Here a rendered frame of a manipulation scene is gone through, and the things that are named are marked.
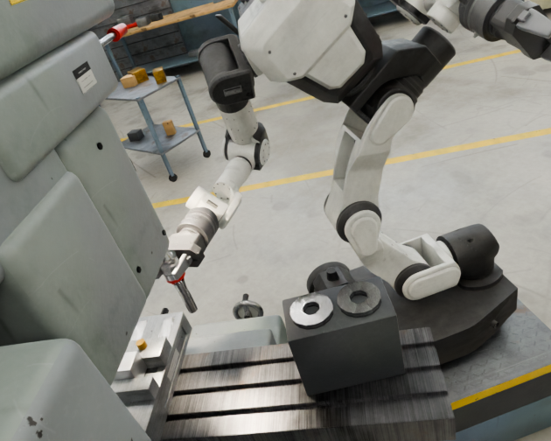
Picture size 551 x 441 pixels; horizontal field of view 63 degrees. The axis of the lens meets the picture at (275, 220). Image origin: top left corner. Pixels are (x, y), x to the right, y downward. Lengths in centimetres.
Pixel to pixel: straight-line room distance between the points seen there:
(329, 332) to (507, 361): 96
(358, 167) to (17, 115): 90
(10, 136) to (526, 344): 165
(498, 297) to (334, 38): 106
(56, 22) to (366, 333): 74
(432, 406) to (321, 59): 79
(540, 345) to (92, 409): 158
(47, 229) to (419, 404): 77
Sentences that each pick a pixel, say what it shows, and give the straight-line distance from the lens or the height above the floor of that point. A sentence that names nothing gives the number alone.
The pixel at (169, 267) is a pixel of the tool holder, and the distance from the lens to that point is 104.
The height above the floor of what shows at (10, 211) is 161.
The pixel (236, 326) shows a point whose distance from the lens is 154.
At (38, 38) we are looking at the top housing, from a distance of 67.
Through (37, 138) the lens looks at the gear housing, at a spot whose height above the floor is 166.
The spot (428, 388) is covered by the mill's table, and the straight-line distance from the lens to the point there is 105.
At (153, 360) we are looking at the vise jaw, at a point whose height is 104.
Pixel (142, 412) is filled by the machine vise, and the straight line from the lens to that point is 111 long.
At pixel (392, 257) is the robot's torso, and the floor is 81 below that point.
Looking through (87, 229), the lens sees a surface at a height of 152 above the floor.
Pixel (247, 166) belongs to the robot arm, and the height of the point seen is 123.
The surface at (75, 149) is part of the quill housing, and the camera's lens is 72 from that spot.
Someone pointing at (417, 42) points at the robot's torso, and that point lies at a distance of 129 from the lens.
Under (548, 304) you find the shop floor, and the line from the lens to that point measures 252.
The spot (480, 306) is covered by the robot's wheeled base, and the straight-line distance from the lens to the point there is 169.
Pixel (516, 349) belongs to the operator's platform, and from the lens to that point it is 181.
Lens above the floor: 181
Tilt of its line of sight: 33 degrees down
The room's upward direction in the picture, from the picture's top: 17 degrees counter-clockwise
